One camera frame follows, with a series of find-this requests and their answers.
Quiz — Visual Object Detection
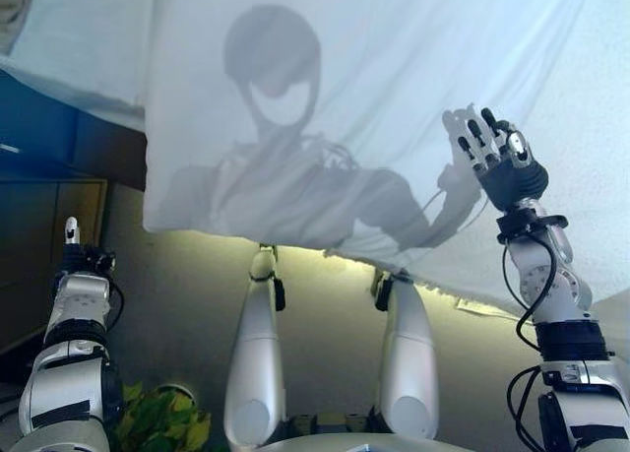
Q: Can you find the robot left hand black silver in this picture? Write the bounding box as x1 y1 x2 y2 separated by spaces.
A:
59 217 99 275

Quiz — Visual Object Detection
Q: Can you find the robot right hand black silver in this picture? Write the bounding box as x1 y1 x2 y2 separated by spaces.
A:
455 106 550 212

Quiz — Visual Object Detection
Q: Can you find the white duvet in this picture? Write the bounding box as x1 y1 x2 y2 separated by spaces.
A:
141 0 598 295

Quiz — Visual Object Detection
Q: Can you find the glass top wooden nightstand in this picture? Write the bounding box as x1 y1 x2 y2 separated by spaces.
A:
0 175 110 355

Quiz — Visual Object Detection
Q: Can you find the white fitted sheet mattress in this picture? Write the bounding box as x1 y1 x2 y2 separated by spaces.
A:
8 0 164 114

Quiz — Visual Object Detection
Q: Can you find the green yellow potted plant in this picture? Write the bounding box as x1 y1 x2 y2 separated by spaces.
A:
106 380 214 452

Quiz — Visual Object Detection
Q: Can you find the silver robot right leg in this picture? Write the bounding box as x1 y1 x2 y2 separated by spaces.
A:
372 269 440 439

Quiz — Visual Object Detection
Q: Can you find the silver robot leg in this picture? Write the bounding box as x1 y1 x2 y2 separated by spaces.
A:
222 243 287 446
372 269 440 439

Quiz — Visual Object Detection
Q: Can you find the silver robot left leg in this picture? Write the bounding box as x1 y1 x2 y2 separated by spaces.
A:
222 243 287 446

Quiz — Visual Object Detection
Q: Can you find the large beige pillow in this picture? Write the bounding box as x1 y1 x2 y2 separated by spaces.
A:
0 0 36 57

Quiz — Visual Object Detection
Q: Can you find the grey robot torso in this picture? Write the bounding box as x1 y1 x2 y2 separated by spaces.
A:
265 432 444 452

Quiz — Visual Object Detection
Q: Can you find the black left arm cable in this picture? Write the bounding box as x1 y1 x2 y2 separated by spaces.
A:
104 273 125 336

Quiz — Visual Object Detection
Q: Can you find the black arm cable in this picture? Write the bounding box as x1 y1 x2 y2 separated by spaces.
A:
104 273 125 336
500 233 558 452

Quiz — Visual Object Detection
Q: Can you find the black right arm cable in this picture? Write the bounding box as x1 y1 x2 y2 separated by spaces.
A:
500 233 558 452

